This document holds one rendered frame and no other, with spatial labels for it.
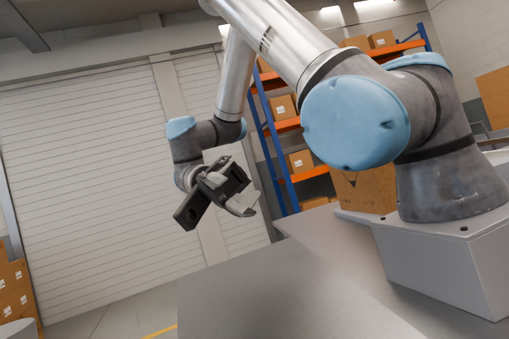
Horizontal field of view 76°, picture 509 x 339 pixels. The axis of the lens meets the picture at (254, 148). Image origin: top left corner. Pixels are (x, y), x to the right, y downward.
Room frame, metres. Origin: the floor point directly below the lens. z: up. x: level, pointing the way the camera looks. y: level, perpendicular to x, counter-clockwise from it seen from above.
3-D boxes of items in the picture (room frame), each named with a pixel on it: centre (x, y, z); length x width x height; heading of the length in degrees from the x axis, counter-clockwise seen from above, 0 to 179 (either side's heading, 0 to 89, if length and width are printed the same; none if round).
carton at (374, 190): (1.08, -0.38, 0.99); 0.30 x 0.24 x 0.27; 11
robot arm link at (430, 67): (0.50, -0.25, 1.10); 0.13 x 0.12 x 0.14; 129
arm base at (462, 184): (0.51, -0.26, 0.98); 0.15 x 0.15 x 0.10
